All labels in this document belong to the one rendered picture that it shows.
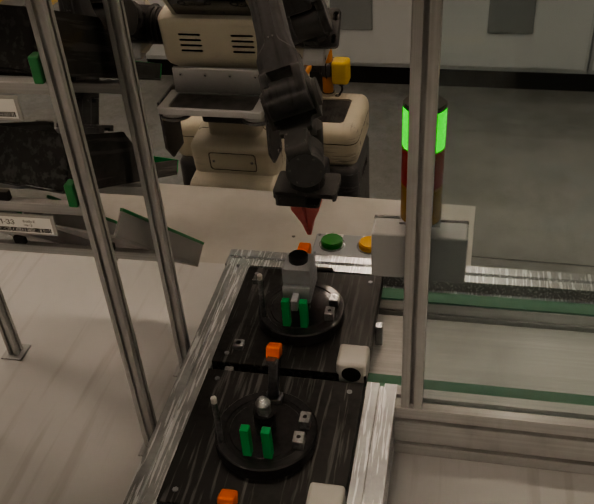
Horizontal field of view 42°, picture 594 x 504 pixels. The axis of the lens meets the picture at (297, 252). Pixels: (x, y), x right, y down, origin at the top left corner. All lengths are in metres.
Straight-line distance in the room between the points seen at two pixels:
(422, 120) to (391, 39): 3.35
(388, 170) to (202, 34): 1.86
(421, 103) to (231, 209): 0.95
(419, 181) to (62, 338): 0.82
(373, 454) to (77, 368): 0.58
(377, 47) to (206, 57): 2.46
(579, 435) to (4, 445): 0.87
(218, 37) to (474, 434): 1.06
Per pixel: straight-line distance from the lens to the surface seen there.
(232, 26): 1.79
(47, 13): 0.87
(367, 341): 1.22
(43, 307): 1.58
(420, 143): 0.88
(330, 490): 1.02
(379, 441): 1.10
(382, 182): 3.44
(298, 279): 1.19
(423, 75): 0.85
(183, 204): 1.79
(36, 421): 1.36
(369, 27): 4.20
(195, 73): 1.85
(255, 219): 1.71
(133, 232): 1.17
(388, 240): 0.99
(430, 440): 1.19
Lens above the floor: 1.81
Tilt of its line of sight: 37 degrees down
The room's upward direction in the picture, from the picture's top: 4 degrees counter-clockwise
